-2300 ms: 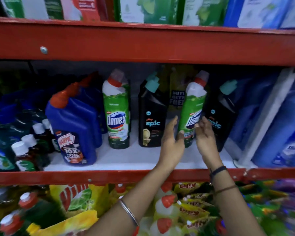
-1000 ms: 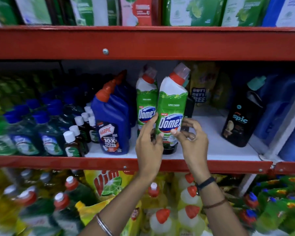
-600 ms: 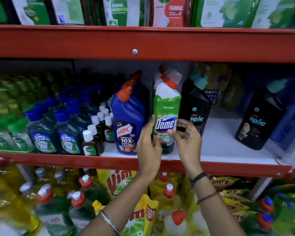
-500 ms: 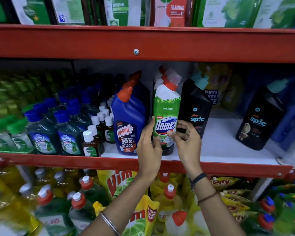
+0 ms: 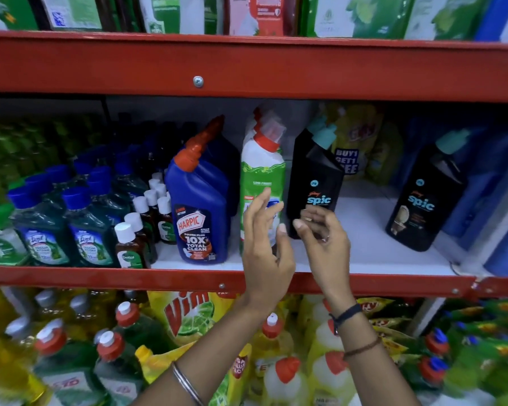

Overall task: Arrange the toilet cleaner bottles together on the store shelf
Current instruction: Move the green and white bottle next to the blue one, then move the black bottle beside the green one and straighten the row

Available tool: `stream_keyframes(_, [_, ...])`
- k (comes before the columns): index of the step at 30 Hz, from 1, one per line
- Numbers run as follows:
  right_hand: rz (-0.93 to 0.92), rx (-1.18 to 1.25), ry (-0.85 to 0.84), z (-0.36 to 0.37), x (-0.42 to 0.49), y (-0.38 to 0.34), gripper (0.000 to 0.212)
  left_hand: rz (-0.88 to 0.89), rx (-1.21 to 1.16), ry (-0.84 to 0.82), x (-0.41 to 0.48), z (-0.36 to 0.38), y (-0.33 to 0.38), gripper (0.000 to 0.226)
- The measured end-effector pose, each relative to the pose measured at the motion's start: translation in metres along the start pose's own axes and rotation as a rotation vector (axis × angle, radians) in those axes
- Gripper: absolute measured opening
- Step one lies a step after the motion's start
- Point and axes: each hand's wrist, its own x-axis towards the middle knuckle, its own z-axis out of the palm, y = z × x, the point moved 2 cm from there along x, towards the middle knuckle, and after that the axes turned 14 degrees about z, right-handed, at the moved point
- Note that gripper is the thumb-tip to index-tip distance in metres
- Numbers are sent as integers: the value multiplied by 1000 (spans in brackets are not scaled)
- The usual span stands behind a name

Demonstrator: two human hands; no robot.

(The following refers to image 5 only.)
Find person's left hand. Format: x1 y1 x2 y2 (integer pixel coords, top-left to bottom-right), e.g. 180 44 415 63
242 187 296 309

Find person's right hand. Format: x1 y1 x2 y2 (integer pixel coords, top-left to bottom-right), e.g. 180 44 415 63
293 205 357 312

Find person's right forearm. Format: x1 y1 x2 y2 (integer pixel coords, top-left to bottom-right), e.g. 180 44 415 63
327 301 422 406

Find white green toilet cleaner bottle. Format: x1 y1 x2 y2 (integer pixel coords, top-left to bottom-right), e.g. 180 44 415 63
238 119 287 255
243 106 280 144

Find black bottle with teal cap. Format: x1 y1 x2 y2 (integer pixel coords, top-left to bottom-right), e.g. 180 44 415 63
385 129 471 253
291 115 327 174
286 124 346 240

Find blue toilet cleaner bottle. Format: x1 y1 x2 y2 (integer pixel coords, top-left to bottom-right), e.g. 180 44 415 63
185 115 241 218
164 147 232 265

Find white shelf board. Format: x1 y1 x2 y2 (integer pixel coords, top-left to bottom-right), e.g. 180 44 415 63
152 177 458 276

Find yellow dishwash bottle red cap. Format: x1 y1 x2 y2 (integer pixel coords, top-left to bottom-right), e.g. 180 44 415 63
308 350 358 406
298 297 344 356
251 313 295 377
260 356 310 406

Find black wrist thread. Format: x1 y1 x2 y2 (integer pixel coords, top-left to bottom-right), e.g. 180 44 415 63
329 303 363 335

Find yellow cleaner refill pouch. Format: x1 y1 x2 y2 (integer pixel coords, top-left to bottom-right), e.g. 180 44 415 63
328 103 384 179

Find yellow green bottle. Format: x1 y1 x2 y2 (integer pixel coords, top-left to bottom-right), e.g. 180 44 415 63
366 122 404 187

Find yellow dishwash pouch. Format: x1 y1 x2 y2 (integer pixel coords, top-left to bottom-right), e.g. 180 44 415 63
135 341 254 406
147 291 238 348

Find stack of yellow packets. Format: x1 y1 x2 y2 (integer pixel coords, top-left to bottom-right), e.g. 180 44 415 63
356 296 413 360

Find group of dark bottles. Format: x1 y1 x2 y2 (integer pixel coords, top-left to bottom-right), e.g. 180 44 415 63
106 113 200 182

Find brown wrist thread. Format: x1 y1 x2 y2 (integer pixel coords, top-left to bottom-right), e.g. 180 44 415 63
343 336 383 361

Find row of white-capped brown bottles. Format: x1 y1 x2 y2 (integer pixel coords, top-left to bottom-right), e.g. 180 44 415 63
113 171 178 269

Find red metal shelf beam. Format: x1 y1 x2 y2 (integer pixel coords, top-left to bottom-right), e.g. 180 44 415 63
0 265 508 299
0 30 508 103

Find green dishwash bottle red cap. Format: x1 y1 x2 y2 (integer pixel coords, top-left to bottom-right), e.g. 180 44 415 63
113 301 176 356
93 330 146 406
32 319 111 406

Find silver bangle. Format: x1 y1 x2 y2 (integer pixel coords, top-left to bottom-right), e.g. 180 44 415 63
171 361 205 406

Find group of blue-capped green bottles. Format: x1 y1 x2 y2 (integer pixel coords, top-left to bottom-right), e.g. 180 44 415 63
6 144 153 268

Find white shelf upright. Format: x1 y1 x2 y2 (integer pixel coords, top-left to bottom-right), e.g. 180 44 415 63
453 192 508 276

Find pink red refill pouch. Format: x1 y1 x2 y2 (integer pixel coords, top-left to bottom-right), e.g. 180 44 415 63
224 0 300 37

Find white green refill pouch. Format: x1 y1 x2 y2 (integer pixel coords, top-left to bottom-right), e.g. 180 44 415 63
137 0 226 35

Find pile of green spouted pouches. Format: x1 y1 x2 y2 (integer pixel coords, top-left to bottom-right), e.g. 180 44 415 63
400 297 508 406

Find green leaf print pouch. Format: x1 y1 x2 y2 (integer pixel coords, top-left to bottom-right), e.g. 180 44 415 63
300 0 409 39
403 0 494 41

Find dark brown bottles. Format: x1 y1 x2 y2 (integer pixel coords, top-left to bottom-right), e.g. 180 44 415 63
94 0 144 33

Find white green refill pack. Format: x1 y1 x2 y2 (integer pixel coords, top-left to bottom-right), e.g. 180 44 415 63
39 0 105 32

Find blue white pouch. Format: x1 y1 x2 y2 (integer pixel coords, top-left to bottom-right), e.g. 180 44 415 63
473 0 508 43

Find group of yellow liquid bottles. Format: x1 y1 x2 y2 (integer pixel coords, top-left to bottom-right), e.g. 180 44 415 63
0 286 111 406

